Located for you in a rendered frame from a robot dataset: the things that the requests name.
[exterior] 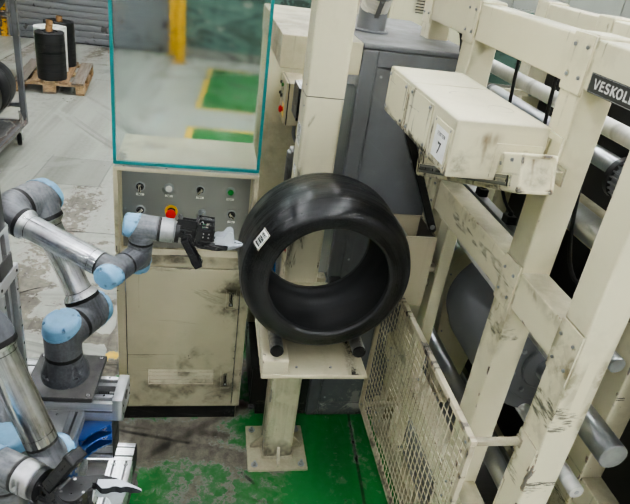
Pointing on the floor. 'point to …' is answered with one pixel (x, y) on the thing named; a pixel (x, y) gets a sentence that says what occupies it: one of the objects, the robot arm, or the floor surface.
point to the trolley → (0, 88)
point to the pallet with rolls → (56, 58)
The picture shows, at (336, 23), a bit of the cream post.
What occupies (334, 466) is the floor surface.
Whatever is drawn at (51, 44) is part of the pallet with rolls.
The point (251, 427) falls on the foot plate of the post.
